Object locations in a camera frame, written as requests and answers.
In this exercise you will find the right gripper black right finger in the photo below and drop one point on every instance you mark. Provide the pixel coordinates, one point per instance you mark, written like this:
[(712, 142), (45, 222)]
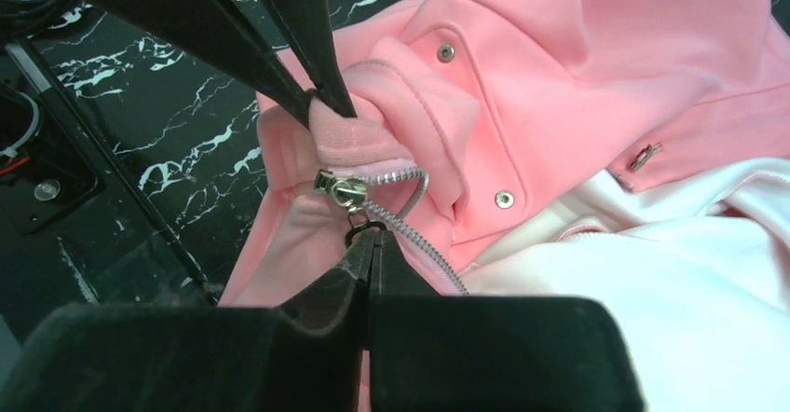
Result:
[(432, 352)]

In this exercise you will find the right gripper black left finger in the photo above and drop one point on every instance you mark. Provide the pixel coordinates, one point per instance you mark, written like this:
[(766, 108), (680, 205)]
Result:
[(304, 355)]

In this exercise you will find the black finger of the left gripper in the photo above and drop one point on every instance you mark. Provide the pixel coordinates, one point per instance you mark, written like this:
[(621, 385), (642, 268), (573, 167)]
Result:
[(306, 26), (217, 33)]

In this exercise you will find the pink zip-up jacket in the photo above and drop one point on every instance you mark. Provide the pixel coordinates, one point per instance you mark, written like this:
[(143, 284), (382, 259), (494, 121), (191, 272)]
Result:
[(635, 152)]

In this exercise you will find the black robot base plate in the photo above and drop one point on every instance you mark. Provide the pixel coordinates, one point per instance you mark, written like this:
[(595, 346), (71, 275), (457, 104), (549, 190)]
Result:
[(73, 229)]

